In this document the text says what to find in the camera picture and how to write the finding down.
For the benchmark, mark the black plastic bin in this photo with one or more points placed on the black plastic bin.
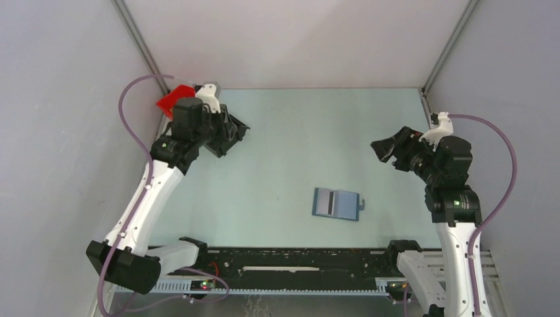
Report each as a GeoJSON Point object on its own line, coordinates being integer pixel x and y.
{"type": "Point", "coordinates": [226, 131]}

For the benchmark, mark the grey slotted cable duct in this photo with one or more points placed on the grey slotted cable duct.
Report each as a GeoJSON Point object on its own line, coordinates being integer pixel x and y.
{"type": "Point", "coordinates": [208, 287]}

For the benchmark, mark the blue card holder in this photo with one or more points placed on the blue card holder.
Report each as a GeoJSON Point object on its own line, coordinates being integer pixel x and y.
{"type": "Point", "coordinates": [348, 205]}

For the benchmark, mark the red plastic bin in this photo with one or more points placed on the red plastic bin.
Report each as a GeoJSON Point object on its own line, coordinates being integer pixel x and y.
{"type": "Point", "coordinates": [167, 102]}

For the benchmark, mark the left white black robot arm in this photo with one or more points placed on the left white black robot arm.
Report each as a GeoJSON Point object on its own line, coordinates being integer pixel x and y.
{"type": "Point", "coordinates": [123, 257]}

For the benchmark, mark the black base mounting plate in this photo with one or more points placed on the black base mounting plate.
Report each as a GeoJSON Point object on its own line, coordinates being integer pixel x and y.
{"type": "Point", "coordinates": [304, 268]}

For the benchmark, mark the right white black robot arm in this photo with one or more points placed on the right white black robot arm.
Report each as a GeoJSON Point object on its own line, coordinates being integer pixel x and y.
{"type": "Point", "coordinates": [456, 214]}

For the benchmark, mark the white striped card in holder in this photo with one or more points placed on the white striped card in holder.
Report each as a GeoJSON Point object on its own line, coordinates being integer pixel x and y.
{"type": "Point", "coordinates": [325, 201]}

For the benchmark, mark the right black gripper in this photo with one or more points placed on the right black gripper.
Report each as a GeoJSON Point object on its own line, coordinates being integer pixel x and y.
{"type": "Point", "coordinates": [385, 147]}

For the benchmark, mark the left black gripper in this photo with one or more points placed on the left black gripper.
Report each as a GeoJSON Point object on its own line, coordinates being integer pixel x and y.
{"type": "Point", "coordinates": [207, 110]}

